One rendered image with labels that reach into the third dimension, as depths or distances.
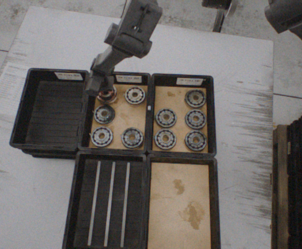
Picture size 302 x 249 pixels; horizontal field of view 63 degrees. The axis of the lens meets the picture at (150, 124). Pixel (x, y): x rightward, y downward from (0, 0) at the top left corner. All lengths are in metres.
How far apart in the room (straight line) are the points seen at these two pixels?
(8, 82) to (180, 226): 1.23
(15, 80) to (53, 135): 0.51
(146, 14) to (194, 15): 2.17
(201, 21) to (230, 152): 1.67
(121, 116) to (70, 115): 0.25
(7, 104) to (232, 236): 1.36
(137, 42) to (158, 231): 0.79
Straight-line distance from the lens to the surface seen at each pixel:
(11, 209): 1.43
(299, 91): 2.59
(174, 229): 1.14
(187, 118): 1.20
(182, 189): 1.15
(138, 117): 1.22
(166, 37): 1.65
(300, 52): 2.83
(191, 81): 1.26
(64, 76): 1.33
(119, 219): 1.14
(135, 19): 0.61
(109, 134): 1.18
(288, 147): 2.11
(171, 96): 1.28
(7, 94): 1.64
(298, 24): 0.65
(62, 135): 1.26
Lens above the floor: 1.96
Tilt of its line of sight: 70 degrees down
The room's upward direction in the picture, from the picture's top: straight up
